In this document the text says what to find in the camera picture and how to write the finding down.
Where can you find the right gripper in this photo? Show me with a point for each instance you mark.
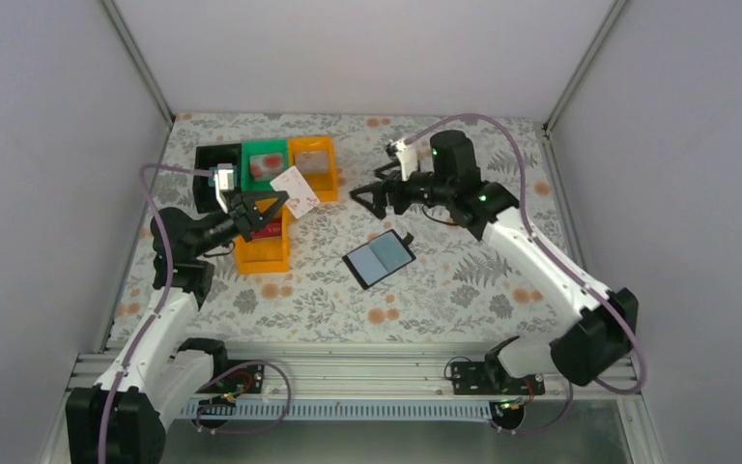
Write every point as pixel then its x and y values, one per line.
pixel 395 194

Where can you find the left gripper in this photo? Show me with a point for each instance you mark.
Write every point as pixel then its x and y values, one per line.
pixel 239 211

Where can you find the white floral card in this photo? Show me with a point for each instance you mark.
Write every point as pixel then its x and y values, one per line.
pixel 301 197

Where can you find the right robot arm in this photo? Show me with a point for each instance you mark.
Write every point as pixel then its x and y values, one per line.
pixel 597 321

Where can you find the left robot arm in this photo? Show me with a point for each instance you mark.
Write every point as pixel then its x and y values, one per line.
pixel 125 416

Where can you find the red VIP card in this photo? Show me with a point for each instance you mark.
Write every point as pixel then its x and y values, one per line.
pixel 271 231

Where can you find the red patterned card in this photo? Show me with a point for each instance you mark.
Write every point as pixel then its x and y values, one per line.
pixel 264 167

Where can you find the pale card in orange bin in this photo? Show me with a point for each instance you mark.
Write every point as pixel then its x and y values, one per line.
pixel 313 163

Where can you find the green storage bin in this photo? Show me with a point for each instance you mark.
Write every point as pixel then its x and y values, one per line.
pixel 256 147

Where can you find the near orange storage bin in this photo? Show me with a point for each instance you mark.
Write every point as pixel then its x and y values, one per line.
pixel 265 256

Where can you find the orange storage bin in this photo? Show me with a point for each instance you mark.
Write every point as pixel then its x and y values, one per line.
pixel 326 186
pixel 265 256

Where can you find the far orange storage bin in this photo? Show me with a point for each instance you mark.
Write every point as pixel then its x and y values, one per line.
pixel 326 186

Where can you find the floral table mat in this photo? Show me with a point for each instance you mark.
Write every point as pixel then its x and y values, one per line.
pixel 456 289

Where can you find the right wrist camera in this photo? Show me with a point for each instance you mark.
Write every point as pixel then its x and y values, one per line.
pixel 406 155

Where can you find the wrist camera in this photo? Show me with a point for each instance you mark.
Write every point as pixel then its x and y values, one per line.
pixel 224 182
pixel 406 155

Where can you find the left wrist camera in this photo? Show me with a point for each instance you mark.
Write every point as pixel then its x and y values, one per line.
pixel 224 182

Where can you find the aluminium rail frame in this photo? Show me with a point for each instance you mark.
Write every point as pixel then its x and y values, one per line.
pixel 398 371

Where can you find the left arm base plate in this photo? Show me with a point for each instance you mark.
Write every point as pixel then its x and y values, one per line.
pixel 244 380

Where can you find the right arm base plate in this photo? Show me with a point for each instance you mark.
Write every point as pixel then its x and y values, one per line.
pixel 469 377

